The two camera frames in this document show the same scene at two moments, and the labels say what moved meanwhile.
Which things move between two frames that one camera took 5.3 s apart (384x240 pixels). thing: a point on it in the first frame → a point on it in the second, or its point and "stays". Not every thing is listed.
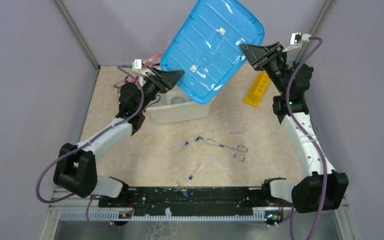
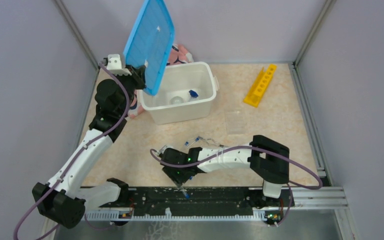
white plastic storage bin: x=176 y=106 stays
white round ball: x=177 y=99 stays
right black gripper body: x=274 y=65 → x=177 y=175
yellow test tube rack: x=257 y=89 stays
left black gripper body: x=151 y=87 → x=133 y=82
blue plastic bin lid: x=207 y=47 → x=151 y=42
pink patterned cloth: x=154 y=60 → x=179 y=54
